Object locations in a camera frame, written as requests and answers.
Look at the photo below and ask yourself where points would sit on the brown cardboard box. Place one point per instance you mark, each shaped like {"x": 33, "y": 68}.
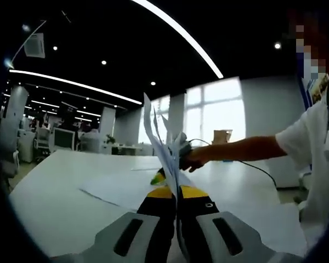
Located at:
{"x": 222, "y": 137}

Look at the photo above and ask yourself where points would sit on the smaller bright window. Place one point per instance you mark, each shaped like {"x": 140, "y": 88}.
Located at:
{"x": 165, "y": 105}

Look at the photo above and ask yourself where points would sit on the white mesh office chair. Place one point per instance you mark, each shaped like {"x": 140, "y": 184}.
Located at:
{"x": 64, "y": 139}

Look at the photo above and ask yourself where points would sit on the grey high-back office chair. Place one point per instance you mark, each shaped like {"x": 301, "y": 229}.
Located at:
{"x": 16, "y": 117}

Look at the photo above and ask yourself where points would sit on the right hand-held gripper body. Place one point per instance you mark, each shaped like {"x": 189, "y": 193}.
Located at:
{"x": 186, "y": 143}

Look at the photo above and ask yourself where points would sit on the ceiling air conditioner vent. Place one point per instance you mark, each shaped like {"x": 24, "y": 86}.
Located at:
{"x": 35, "y": 45}

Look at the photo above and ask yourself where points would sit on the white cloth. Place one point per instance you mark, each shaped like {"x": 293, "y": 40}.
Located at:
{"x": 120, "y": 186}

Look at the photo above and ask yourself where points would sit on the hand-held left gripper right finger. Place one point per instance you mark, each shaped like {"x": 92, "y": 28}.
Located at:
{"x": 203, "y": 219}

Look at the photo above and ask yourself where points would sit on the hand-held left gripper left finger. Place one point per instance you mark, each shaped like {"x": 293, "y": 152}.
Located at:
{"x": 153, "y": 219}

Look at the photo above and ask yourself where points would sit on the potted green plant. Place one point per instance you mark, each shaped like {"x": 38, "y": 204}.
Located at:
{"x": 111, "y": 137}

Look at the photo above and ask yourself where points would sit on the long ceiling light strip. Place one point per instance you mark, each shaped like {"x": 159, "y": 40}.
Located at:
{"x": 71, "y": 82}
{"x": 181, "y": 28}

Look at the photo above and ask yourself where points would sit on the large bright window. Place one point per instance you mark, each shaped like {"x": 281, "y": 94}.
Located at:
{"x": 216, "y": 109}

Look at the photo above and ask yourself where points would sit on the white table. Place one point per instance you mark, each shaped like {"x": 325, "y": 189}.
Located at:
{"x": 57, "y": 186}

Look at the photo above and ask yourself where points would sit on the person's right hand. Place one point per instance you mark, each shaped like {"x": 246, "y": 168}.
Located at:
{"x": 194, "y": 160}

